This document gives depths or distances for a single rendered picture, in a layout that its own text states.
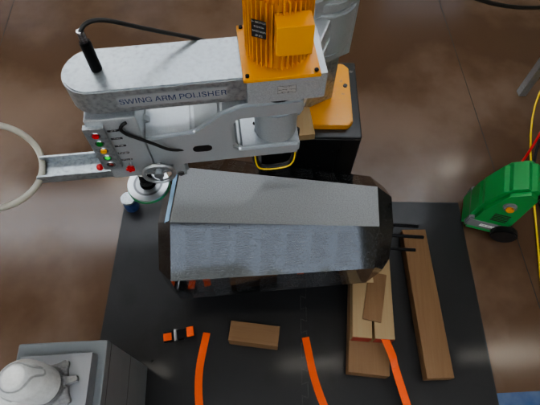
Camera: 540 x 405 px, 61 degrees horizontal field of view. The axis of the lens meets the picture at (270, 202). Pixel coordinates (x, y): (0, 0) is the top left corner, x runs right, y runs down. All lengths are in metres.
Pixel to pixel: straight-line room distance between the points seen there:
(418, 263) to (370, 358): 0.71
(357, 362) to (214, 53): 1.93
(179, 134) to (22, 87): 2.63
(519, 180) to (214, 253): 1.88
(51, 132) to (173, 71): 2.38
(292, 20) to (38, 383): 1.59
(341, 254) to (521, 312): 1.45
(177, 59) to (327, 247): 1.20
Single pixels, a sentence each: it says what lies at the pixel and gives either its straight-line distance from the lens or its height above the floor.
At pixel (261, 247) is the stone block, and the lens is 2.39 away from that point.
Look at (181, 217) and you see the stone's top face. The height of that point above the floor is 0.82.
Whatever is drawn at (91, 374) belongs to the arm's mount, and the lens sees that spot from 2.23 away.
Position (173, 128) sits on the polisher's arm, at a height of 1.39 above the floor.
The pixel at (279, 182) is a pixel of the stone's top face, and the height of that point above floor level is 0.82.
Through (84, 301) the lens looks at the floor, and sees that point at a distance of 3.28.
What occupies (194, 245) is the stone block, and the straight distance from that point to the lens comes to 2.43.
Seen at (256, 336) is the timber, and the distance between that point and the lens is 2.87.
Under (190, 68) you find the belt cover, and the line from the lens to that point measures 1.77.
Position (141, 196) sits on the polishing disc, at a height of 0.88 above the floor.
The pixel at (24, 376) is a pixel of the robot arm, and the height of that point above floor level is 1.14.
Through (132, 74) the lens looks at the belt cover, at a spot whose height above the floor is 1.69.
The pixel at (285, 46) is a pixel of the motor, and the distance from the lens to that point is 1.55.
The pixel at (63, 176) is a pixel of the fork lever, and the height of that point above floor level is 1.11.
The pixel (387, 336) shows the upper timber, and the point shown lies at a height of 0.22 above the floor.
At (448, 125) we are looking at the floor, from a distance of 3.98.
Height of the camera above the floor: 2.94
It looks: 62 degrees down
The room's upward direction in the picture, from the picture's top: 1 degrees clockwise
